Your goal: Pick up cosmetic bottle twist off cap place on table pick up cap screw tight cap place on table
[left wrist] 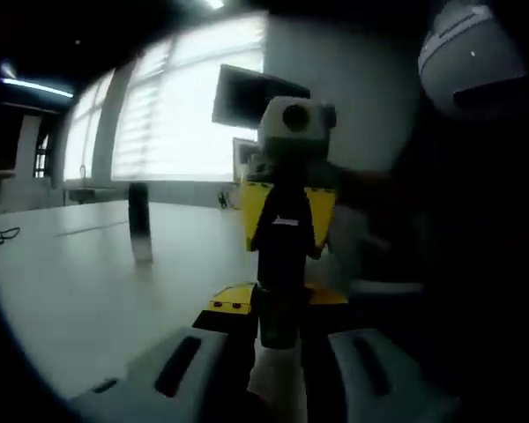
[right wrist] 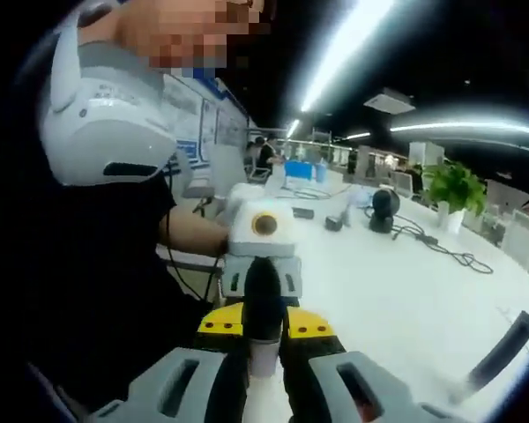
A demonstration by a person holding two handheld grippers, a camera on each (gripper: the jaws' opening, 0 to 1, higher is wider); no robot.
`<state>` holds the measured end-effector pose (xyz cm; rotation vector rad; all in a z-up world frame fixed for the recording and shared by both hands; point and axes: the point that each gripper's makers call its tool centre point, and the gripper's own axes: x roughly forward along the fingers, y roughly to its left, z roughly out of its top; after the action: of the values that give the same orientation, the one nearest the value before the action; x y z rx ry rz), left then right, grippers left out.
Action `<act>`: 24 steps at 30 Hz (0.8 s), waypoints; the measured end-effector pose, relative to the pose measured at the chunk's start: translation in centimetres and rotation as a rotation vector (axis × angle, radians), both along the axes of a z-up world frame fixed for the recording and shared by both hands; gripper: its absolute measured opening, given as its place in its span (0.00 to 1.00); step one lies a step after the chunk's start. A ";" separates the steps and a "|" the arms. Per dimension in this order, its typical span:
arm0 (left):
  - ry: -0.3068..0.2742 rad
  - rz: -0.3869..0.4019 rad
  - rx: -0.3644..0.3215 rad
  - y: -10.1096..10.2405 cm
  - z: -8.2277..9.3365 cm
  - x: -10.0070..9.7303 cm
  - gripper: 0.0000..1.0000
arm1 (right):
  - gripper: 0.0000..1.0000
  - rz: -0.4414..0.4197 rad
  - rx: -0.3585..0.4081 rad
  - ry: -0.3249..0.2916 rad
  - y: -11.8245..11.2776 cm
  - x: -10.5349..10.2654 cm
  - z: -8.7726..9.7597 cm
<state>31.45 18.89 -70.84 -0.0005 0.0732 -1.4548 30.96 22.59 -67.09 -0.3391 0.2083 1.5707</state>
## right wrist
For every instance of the tall dark cosmetic bottle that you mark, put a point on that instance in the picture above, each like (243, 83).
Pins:
(502, 348)

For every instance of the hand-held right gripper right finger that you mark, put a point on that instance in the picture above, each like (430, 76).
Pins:
(379, 392)

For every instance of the small black box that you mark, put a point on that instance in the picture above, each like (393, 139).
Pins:
(334, 222)

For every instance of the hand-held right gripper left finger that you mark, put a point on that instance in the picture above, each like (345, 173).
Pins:
(158, 388)

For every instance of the green plant in white pot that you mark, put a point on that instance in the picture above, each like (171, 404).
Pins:
(456, 185)

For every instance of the ceiling light strip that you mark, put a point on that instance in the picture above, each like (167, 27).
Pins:
(358, 136)
(467, 128)
(293, 128)
(344, 53)

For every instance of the person in black shirt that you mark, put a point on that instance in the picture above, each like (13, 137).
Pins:
(92, 286)

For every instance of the white pillar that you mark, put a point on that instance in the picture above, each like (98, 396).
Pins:
(425, 154)

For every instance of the black bottle cap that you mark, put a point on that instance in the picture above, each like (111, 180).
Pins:
(264, 299)

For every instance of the ceiling air vent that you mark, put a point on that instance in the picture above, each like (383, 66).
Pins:
(390, 101)

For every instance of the blue bottle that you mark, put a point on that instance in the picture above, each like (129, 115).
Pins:
(322, 172)

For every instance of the white office furniture row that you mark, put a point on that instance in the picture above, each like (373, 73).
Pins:
(524, 233)

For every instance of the flat black device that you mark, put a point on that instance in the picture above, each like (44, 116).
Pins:
(303, 213)

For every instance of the black round camera device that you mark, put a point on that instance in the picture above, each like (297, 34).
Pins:
(384, 207)

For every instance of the pale crumpled bag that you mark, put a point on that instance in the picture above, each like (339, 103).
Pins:
(357, 207)

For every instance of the blue white wall poster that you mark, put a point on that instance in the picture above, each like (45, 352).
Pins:
(211, 132)

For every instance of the white chest device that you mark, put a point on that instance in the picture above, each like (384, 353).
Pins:
(114, 141)

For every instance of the metal rack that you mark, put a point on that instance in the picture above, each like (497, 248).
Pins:
(322, 138)

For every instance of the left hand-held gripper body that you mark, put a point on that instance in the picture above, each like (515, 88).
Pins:
(282, 229)

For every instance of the short dark cosmetic bottle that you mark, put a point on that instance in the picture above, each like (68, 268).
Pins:
(264, 361)

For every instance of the blue box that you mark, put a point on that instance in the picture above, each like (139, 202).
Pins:
(299, 171)

